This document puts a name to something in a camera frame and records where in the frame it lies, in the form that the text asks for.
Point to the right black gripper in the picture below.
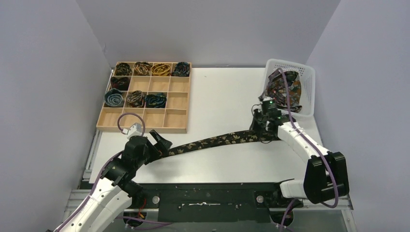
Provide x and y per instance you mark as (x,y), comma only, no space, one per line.
(256,112)

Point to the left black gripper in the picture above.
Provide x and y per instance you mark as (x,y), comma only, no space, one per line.
(153,144)

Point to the black gold floral tie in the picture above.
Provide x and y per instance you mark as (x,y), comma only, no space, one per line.
(233,138)

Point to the wooden compartment tray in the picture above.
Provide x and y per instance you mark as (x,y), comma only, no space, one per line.
(171,119)

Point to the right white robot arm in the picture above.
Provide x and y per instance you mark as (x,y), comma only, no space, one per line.
(326,175)

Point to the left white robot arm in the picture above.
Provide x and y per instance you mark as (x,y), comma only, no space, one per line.
(114,188)

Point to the pile of patterned ties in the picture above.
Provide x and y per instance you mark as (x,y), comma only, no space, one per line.
(276,89)

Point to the teal dark rolled tie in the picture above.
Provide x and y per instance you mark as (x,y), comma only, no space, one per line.
(157,100)

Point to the brown patterned rolled tie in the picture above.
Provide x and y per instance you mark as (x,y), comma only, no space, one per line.
(136,99)

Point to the white plastic basket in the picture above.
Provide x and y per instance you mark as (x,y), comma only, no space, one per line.
(306,77)

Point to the light blue rolled tie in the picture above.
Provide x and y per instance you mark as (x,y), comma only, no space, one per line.
(114,98)

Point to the maroon rolled tie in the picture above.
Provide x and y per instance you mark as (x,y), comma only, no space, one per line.
(120,83)

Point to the yellow rolled tie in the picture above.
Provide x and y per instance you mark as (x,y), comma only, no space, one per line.
(161,69)

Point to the dark blue rolled tie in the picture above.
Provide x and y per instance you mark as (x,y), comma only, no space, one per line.
(182,69)

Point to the dark rolled tie top-left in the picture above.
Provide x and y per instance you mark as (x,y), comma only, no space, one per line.
(123,69)

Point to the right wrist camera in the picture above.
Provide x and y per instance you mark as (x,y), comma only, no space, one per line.
(269,108)

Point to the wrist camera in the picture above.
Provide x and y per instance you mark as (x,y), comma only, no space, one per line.
(135,130)
(269,108)

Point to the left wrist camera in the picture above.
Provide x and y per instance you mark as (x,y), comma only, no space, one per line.
(135,130)

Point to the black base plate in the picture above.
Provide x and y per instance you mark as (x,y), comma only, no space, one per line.
(210,202)

